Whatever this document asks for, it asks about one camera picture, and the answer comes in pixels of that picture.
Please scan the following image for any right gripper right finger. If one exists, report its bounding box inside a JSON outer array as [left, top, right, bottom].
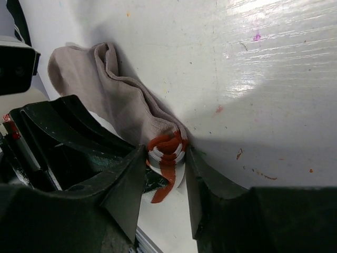
[[185, 147, 336, 252]]

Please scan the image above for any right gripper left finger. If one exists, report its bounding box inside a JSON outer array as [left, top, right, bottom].
[[1, 145, 146, 252]]

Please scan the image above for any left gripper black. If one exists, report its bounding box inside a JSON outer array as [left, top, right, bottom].
[[1, 95, 135, 191]]

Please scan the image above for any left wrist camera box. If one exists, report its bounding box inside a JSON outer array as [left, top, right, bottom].
[[0, 36, 41, 95]]

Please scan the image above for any taupe sock red cuff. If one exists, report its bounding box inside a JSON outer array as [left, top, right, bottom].
[[47, 43, 189, 203]]

